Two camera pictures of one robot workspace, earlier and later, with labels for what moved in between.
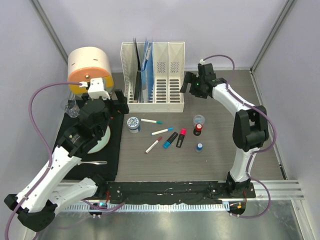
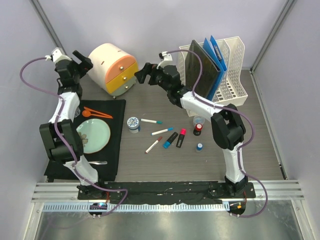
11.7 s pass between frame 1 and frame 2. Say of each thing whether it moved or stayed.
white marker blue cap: stayed
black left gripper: moved
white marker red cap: stayed
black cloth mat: stayed
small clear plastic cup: stayed
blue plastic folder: moved
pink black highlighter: stayed
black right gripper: moved
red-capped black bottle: stayed
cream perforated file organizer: moved
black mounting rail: stayed
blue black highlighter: stayed
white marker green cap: stayed
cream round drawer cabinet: moved
